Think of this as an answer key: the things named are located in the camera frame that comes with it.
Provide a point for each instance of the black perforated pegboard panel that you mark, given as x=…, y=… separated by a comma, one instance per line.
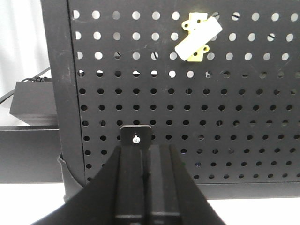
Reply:
x=258, y=34

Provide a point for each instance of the grey curtain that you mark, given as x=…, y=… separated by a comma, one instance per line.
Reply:
x=23, y=49

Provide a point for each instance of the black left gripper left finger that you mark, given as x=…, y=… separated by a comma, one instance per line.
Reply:
x=115, y=196

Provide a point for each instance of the black box on table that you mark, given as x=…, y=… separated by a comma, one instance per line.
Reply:
x=34, y=103

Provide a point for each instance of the yellow base white knob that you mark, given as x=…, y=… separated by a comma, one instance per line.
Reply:
x=200, y=30

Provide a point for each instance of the left black clamp bracket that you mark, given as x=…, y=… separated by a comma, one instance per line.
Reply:
x=136, y=135

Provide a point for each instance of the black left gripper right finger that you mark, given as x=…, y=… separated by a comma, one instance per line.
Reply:
x=172, y=196

